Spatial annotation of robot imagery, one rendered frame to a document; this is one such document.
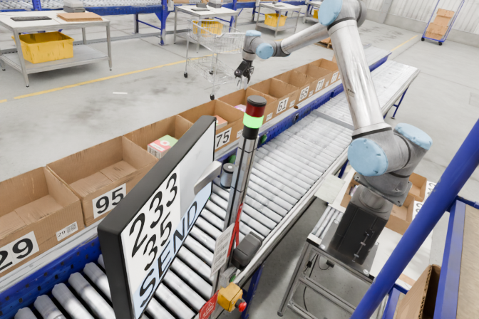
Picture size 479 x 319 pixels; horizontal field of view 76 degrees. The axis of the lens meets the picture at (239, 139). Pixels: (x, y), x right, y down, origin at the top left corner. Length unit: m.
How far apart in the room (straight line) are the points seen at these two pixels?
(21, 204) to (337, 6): 1.56
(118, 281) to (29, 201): 1.05
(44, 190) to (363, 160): 1.38
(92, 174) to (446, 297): 1.60
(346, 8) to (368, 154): 0.58
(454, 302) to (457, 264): 0.05
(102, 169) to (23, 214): 0.40
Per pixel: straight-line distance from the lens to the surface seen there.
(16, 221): 1.61
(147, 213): 0.65
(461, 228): 0.46
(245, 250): 1.15
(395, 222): 2.00
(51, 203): 1.63
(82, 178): 1.73
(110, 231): 0.57
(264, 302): 2.35
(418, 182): 2.52
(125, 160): 1.81
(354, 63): 1.30
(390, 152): 1.24
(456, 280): 0.38
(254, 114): 0.78
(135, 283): 0.72
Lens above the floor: 1.97
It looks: 31 degrees down
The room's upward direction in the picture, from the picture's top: 11 degrees clockwise
